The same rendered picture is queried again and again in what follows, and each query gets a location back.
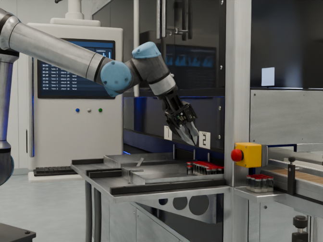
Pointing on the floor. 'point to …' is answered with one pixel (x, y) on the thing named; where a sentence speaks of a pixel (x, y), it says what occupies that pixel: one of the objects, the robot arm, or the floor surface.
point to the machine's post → (236, 115)
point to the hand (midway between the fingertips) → (192, 141)
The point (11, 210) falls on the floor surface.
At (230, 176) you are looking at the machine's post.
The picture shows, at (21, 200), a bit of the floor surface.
